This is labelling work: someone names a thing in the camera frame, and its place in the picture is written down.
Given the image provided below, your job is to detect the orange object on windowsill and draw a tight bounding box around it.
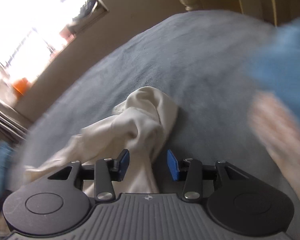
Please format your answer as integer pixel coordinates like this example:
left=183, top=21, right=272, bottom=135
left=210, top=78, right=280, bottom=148
left=12, top=77, right=32, bottom=95

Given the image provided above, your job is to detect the grey curtain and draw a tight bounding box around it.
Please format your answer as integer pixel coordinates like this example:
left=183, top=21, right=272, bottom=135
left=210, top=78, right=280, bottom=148
left=0, top=100, right=32, bottom=144

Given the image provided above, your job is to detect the white bear sweatshirt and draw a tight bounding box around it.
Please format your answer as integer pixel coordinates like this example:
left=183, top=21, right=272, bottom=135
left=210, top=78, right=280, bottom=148
left=24, top=87, right=178, bottom=193

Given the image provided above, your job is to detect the clothes pile on windowsill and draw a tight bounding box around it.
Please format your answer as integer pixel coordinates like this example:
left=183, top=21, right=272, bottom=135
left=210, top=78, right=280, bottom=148
left=67, top=0, right=108, bottom=35

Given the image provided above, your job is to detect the grey-blue bed blanket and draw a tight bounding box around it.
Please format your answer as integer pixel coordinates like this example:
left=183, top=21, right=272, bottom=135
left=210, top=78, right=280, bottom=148
left=8, top=10, right=300, bottom=240

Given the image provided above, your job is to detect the light blue pillowcase cloth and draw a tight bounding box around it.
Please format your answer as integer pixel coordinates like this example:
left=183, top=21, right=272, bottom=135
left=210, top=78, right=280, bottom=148
left=248, top=18, right=300, bottom=123

